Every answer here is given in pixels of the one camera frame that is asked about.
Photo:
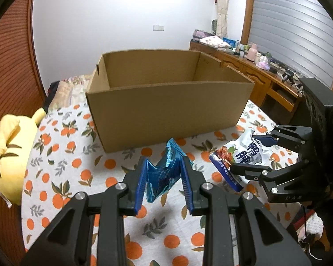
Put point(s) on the patterned beige curtain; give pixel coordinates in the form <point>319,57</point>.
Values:
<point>221,11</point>

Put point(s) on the purple box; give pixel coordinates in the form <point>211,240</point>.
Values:
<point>202,34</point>

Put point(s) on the dark cloth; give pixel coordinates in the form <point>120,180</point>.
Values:
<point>52,88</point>

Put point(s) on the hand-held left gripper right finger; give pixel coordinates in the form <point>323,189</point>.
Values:
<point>187,185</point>

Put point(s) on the folded floral cloth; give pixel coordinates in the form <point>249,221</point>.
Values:
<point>215,41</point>

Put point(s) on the patterned quilt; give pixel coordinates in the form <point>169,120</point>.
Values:
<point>69,91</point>

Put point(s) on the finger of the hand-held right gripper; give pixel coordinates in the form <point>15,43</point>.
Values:
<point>291,137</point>
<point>255,173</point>

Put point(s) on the white and blue snack packet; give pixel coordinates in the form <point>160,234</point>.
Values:
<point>244,149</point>

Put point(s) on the white wall socket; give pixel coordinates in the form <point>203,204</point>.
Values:
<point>158,27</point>

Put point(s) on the pink bottle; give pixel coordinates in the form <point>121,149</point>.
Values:
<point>252,52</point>

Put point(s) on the pink crumpled tissue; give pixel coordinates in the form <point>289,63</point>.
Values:
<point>263,63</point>

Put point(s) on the wooden desk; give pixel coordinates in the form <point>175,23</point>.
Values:
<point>255,74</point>

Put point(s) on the reddish wooden wardrobe door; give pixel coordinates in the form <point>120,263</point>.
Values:
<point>11,61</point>

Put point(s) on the brown cardboard box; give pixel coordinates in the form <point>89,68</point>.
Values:
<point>155,110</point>

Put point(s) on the pile of desk clutter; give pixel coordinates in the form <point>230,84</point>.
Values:
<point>283,70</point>

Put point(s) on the blue foil snack packet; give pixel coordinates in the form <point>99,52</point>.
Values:
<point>163,177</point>

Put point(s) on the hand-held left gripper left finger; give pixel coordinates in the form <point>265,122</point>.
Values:
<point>141,184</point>

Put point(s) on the orange fruit print bedsheet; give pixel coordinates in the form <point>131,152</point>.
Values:
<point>72,177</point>

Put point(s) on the yellow plush toy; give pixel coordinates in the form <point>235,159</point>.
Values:
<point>11,155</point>

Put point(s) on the wooden window frame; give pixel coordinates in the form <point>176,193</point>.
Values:
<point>248,11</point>

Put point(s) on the grey window blind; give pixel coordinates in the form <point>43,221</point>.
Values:
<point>288,27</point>

